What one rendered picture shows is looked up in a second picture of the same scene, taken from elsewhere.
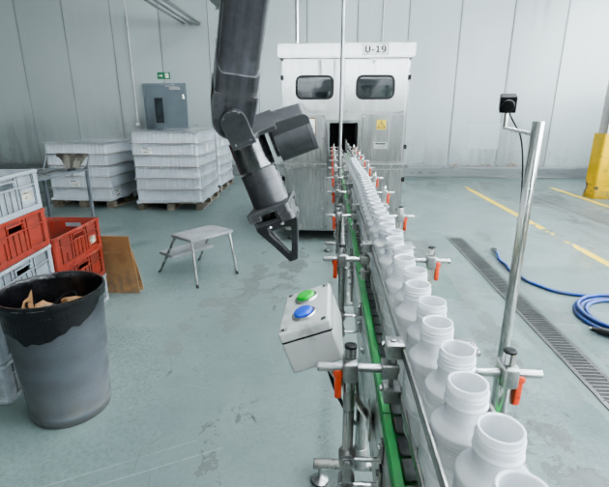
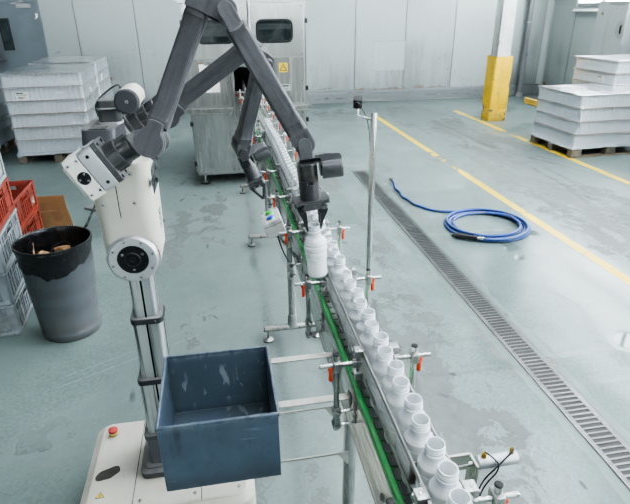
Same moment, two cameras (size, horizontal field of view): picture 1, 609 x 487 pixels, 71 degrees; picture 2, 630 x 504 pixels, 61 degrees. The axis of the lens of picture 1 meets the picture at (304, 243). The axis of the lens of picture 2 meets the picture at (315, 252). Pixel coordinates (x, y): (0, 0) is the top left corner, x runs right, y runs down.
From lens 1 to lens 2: 1.59 m
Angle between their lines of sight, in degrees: 15
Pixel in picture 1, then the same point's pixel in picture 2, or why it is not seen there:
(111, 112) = not seen: outside the picture
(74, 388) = (82, 310)
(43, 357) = (60, 287)
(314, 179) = (223, 123)
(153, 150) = (30, 95)
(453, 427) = not seen: hidden behind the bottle
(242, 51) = (247, 132)
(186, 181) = (73, 128)
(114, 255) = (50, 214)
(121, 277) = not seen: hidden behind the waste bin
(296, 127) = (263, 150)
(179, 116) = (34, 41)
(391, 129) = (293, 72)
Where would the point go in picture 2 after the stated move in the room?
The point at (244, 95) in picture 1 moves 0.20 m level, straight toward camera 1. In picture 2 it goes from (247, 144) to (261, 156)
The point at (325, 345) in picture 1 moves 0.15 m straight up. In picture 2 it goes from (279, 227) to (278, 192)
